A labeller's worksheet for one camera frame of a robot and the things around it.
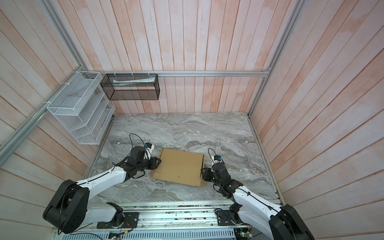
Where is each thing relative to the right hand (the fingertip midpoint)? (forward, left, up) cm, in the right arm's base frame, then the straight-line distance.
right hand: (202, 169), depth 87 cm
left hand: (+3, +27, +1) cm, 27 cm away
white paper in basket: (+42, +45, +32) cm, 69 cm away
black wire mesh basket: (+45, +48, +26) cm, 71 cm away
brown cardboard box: (+1, +14, 0) cm, 14 cm away
